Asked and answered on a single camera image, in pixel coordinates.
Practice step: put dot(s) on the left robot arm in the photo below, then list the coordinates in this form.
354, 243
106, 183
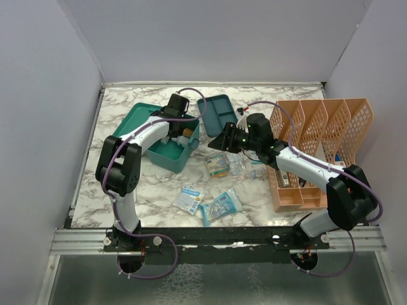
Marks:
119, 166

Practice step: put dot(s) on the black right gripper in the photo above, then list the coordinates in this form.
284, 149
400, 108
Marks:
224, 142

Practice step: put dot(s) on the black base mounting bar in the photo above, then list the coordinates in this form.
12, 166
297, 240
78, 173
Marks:
209, 245

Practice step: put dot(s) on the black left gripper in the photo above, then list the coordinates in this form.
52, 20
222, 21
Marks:
175, 134

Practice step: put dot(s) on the small teal white sachet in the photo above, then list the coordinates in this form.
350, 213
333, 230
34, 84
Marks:
254, 159

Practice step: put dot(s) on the dark teal divided tray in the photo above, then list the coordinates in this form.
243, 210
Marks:
219, 112

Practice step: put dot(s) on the teal medicine box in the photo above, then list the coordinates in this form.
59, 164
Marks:
170, 156

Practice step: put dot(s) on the blue cotton swab bag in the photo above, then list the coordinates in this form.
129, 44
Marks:
225, 204

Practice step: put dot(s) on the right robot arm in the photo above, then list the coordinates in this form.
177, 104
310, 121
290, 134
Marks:
349, 196

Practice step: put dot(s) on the brown bottle orange cap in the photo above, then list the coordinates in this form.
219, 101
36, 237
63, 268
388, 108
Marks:
187, 133

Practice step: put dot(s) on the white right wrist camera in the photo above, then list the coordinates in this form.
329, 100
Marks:
242, 113

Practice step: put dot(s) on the white plastic bottle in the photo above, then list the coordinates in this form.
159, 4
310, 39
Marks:
180, 140

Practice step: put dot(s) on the bandage pack yellow green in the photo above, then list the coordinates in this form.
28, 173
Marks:
217, 166

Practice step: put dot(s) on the white box red label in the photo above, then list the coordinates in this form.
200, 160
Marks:
342, 160

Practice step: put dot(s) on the blue gauze dressing pack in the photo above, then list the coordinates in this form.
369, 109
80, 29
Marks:
189, 199

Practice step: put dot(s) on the peach plastic file organizer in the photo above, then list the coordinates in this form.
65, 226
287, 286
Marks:
320, 128

